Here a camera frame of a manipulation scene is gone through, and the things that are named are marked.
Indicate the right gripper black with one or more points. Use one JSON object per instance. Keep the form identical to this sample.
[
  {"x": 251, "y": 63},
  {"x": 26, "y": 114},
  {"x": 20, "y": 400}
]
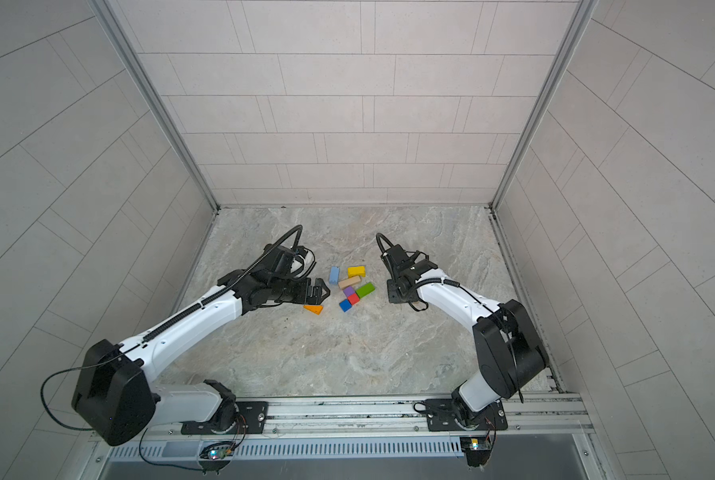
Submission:
[{"x": 391, "y": 294}]

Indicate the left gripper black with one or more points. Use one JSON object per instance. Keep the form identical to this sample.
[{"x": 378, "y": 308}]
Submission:
[{"x": 305, "y": 296}]

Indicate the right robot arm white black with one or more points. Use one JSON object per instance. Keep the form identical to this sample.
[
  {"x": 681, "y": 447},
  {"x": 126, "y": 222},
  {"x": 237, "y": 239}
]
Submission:
[{"x": 509, "y": 351}]

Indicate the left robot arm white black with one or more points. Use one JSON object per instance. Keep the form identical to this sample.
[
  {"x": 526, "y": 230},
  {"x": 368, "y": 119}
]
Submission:
[{"x": 116, "y": 393}]

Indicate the orange wood block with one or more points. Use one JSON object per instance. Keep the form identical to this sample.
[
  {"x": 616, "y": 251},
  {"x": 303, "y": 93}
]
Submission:
[{"x": 313, "y": 310}]

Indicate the light blue wood block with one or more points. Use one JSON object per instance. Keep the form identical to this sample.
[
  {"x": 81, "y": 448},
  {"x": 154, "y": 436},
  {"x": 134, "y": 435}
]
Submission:
[{"x": 334, "y": 276}]

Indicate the green wood block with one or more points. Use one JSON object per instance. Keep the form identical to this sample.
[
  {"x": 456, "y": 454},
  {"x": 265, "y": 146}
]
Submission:
[{"x": 365, "y": 290}]

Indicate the yellow wood block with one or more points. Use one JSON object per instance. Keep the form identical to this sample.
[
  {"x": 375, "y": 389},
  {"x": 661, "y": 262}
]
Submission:
[{"x": 355, "y": 271}]

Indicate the blue wood cube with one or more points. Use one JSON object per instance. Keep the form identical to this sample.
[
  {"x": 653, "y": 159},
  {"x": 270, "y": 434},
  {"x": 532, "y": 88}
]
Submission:
[{"x": 345, "y": 305}]

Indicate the perforated vent strip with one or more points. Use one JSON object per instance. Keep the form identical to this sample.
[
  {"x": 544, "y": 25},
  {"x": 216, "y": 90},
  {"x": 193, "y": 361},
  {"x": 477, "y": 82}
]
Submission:
[{"x": 303, "y": 448}]

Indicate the right controller board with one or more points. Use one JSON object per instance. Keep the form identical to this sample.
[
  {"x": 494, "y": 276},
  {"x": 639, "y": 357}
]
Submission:
[{"x": 477, "y": 450}]

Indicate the controller board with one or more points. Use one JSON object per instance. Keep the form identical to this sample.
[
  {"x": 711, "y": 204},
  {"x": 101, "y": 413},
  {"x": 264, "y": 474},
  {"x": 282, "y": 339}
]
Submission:
[
  {"x": 477, "y": 450},
  {"x": 218, "y": 452}
]

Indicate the left controller board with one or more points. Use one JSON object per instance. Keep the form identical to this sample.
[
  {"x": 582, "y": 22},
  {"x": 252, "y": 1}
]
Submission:
[{"x": 218, "y": 452}]

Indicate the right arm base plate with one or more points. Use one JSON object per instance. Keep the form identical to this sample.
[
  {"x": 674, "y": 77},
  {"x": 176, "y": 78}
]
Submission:
[{"x": 448, "y": 414}]

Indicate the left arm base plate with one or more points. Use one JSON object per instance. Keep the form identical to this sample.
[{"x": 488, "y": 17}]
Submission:
[{"x": 243, "y": 417}]

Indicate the aluminium mounting rail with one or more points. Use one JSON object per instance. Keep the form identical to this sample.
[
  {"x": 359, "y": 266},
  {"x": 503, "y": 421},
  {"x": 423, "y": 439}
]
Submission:
[{"x": 393, "y": 416}]

